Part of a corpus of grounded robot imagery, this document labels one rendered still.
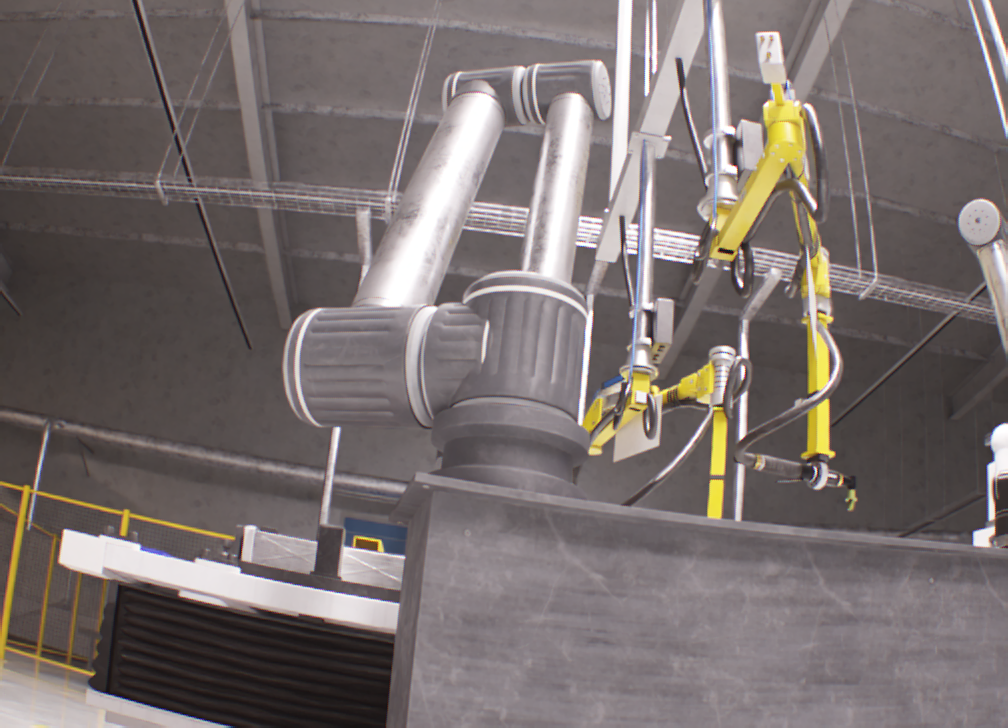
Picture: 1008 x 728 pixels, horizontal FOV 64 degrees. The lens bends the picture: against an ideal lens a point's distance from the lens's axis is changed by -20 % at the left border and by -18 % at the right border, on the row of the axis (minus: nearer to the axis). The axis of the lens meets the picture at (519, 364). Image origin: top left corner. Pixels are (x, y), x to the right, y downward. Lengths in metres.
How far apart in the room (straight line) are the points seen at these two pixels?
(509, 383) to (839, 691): 0.73
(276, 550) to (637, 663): 1.34
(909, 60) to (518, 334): 12.79
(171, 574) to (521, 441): 1.17
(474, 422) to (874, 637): 0.75
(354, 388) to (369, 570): 0.99
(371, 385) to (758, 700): 0.78
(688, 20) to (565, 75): 1.80
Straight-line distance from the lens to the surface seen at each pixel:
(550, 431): 1.38
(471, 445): 1.40
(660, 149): 4.64
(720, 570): 1.43
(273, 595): 2.25
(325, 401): 1.57
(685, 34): 3.97
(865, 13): 13.26
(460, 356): 1.46
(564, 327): 1.47
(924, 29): 13.61
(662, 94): 4.30
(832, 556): 1.53
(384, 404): 1.52
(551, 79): 2.15
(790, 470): 2.89
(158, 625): 2.63
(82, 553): 2.39
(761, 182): 2.53
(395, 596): 2.26
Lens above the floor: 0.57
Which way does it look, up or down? 22 degrees up
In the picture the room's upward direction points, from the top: 6 degrees clockwise
